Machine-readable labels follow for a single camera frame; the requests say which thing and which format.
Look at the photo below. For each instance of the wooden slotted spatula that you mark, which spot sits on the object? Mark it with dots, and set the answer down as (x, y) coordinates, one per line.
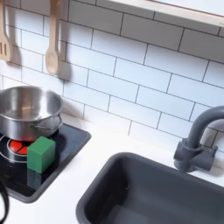
(4, 43)

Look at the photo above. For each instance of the steel pot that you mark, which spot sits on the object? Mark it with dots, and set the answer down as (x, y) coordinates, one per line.
(26, 112)

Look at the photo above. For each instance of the black stove top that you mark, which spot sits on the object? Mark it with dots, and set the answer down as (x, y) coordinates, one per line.
(62, 145)

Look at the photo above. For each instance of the grey sink basin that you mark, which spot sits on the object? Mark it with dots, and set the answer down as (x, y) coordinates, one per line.
(157, 192)

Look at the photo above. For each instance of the green wooden block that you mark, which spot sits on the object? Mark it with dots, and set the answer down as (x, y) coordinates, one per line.
(40, 154)

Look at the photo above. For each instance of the grey tap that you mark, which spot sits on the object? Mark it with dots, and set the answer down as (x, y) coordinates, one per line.
(194, 145)

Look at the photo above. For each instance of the wooden shelf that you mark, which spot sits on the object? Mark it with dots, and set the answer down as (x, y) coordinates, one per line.
(186, 11)

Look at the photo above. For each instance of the wooden spoon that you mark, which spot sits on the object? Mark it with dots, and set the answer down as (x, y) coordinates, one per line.
(53, 49)

